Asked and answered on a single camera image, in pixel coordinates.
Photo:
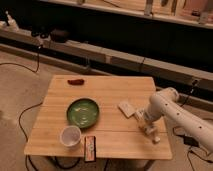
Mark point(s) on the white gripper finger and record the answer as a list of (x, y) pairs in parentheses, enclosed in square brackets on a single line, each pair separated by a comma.
[(149, 129)]

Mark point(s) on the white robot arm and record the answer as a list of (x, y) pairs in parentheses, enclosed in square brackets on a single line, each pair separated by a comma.
[(164, 103)]

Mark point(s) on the green ceramic bowl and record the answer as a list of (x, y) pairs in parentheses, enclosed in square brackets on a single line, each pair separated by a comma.
[(83, 112)]

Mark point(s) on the red sausage toy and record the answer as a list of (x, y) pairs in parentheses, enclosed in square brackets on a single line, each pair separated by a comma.
[(76, 82)]

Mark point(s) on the white paper cup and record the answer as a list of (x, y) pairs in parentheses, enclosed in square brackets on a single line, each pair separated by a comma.
[(70, 136)]

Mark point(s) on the clear plastic bottle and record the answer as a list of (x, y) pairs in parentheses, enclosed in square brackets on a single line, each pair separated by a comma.
[(154, 137)]

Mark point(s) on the white spray bottle background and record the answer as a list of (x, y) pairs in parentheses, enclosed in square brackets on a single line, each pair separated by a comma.
[(12, 22)]

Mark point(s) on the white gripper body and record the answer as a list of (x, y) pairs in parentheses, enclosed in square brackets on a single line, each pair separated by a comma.
[(142, 118)]

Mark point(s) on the dark round object on ledge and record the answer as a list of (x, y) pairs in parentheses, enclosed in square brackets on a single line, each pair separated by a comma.
[(60, 36)]

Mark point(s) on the wooden table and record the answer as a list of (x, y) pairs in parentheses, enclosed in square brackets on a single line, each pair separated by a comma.
[(116, 136)]

